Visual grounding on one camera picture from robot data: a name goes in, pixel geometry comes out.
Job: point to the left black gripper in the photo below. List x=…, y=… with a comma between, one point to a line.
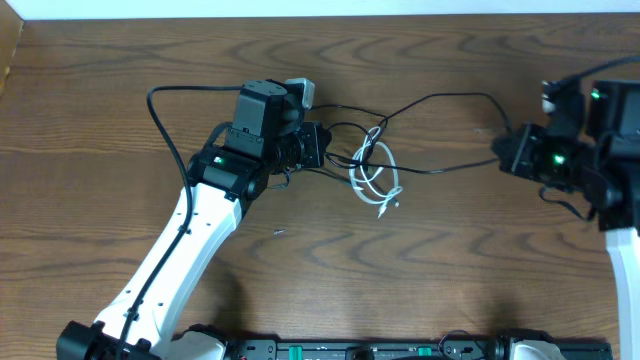
x=312, y=133

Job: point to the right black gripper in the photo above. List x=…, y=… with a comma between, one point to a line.
x=518, y=161

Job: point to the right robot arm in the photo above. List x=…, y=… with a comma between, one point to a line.
x=591, y=146

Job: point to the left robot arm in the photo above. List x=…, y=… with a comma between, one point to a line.
x=267, y=136

